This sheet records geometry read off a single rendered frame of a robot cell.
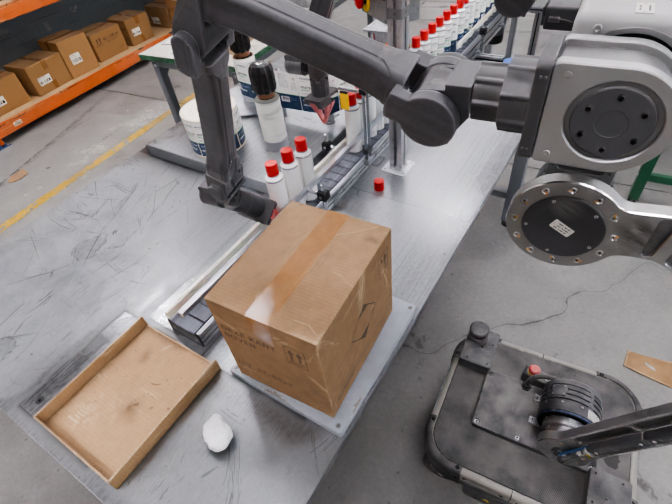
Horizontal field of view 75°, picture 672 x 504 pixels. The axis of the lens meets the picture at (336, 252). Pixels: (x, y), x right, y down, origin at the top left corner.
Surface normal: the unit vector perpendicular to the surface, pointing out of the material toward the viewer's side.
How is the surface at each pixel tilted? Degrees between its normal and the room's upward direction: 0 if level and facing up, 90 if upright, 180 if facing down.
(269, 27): 96
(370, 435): 0
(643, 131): 90
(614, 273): 0
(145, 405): 0
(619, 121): 90
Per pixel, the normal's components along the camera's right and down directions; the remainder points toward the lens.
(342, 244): -0.10, -0.70
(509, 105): -0.48, 0.52
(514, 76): -0.37, -0.12
